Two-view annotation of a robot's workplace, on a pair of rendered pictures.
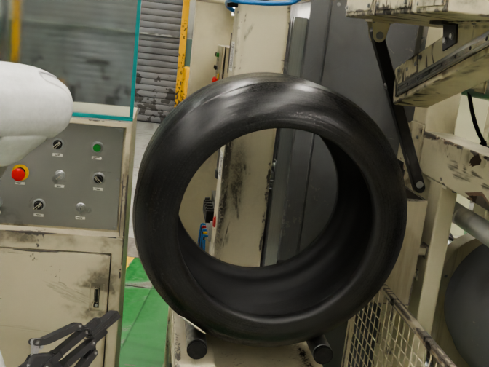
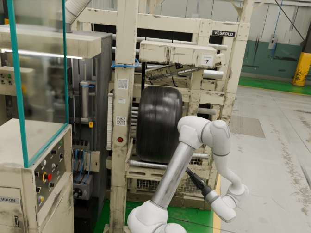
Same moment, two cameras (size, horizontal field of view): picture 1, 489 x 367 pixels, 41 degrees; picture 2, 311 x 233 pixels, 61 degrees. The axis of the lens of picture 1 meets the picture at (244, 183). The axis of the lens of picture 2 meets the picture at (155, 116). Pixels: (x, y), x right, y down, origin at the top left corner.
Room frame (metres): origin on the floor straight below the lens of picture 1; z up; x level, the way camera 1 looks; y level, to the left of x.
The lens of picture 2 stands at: (1.18, 1.86, 2.00)
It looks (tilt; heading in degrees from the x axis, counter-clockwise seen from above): 21 degrees down; 279
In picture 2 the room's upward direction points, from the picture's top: 6 degrees clockwise
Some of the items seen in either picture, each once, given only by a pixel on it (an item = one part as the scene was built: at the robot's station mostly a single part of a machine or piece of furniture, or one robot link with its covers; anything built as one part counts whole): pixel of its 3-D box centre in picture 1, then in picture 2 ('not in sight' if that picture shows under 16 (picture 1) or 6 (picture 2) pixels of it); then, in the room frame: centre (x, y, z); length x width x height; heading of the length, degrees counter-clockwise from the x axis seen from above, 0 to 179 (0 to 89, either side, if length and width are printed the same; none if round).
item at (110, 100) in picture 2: not in sight; (110, 121); (1.80, 0.05, 1.19); 0.05 x 0.04 x 0.48; 98
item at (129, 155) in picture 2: not in sight; (130, 153); (1.65, -0.03, 0.90); 0.40 x 0.03 x 0.10; 98
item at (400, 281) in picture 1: (380, 240); (132, 119); (1.74, -0.40, 1.05); 0.20 x 0.15 x 0.30; 8
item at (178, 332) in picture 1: (191, 338); (149, 171); (1.45, 0.09, 0.84); 0.36 x 0.09 x 0.06; 8
